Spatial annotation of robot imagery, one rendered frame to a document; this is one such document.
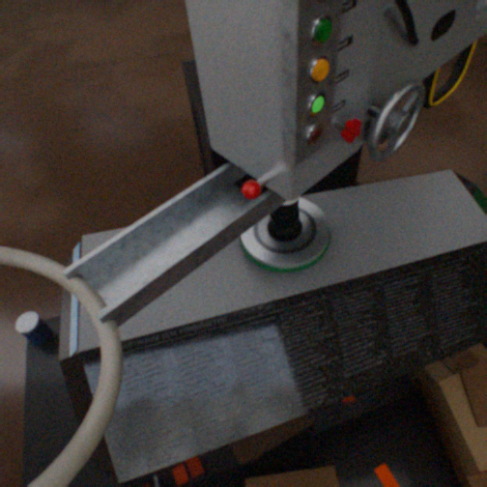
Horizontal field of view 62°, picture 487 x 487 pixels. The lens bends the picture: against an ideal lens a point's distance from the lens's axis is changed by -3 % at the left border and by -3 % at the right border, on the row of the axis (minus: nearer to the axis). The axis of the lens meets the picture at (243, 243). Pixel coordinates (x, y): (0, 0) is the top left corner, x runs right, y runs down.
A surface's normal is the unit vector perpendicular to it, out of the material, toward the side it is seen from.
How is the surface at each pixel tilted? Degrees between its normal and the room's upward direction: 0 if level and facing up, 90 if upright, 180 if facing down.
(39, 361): 0
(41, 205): 0
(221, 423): 45
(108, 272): 1
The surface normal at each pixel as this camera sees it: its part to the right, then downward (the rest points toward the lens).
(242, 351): 0.12, 0.11
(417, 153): -0.07, -0.60
